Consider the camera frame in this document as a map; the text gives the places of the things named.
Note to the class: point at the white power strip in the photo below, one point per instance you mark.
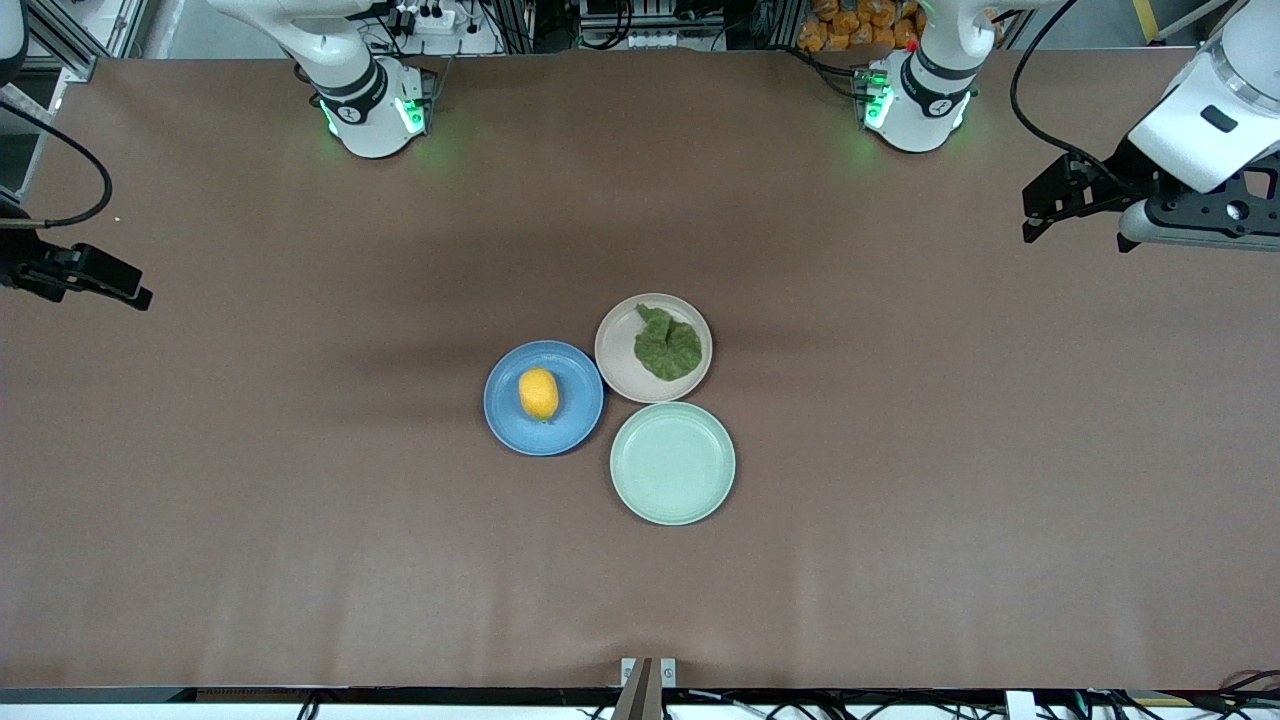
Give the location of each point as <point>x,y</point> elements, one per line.
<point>430,18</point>

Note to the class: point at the small white box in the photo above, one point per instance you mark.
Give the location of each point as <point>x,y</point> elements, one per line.
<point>1020,706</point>

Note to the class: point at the light green round plate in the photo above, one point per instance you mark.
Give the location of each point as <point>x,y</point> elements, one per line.
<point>672,464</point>

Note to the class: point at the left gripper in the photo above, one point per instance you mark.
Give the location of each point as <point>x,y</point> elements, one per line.
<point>1127,166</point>

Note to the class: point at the yellow lemon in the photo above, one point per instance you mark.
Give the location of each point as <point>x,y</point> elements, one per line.
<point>539,393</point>

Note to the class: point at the beige pink round plate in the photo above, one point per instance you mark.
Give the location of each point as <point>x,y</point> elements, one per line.
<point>615,350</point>

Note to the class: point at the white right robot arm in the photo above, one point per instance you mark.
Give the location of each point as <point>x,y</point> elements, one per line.
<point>350,100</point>

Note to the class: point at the bag of oranges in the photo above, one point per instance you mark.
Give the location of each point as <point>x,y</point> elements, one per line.
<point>850,25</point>

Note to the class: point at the grey metal table bracket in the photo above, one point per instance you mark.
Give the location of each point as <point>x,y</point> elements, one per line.
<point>640,695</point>

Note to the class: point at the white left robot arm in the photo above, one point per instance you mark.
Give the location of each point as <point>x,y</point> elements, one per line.
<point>925,100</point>

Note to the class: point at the blue round plate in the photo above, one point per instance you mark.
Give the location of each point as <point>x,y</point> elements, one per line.
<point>575,400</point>

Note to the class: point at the green lettuce leaf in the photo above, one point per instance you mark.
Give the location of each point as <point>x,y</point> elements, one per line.
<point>668,350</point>

